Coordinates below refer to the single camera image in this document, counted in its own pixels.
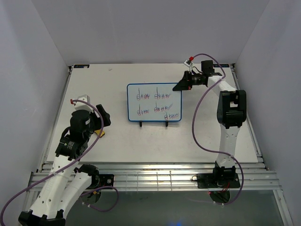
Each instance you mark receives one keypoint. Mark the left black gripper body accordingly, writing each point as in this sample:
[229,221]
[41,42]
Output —
[96,124]

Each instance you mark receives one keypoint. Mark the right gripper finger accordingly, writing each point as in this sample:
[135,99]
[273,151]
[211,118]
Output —
[186,76]
[181,86]

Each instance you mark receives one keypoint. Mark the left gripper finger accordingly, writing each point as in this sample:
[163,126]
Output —
[106,120]
[101,110]

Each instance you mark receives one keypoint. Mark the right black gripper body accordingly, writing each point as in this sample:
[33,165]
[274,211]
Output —
[194,79]

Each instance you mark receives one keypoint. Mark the yellow bone-shaped eraser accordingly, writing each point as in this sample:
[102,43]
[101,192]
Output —
[99,133]

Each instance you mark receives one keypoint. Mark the blue framed whiteboard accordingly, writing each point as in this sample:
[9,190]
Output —
[153,102]

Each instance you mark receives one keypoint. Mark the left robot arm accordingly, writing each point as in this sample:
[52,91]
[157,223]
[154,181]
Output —
[66,182]

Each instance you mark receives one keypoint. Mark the right blue corner label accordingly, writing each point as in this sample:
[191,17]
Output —
[221,65]

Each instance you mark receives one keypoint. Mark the blue corner label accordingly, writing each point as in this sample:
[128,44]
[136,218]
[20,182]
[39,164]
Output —
[81,66]
[221,65]

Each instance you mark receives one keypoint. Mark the left blue corner label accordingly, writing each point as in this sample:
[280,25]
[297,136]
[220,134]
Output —
[81,66]

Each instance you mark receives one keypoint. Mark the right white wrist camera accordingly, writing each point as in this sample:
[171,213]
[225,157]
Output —
[189,62]

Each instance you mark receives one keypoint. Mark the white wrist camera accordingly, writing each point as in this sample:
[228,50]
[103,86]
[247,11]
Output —
[82,104]
[189,62]

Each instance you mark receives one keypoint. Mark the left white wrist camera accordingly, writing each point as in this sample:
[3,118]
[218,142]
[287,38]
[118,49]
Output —
[82,104]

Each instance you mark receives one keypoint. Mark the wire whiteboard stand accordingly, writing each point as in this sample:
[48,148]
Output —
[154,123]

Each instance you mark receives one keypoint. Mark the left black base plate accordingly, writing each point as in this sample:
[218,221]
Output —
[102,180]

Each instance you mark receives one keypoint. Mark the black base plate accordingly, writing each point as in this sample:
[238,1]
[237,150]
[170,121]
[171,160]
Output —
[207,180]
[102,180]

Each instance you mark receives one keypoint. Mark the aluminium frame rail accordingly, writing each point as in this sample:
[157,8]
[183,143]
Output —
[155,177]

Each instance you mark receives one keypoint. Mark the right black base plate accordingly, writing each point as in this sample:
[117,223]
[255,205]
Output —
[207,180]

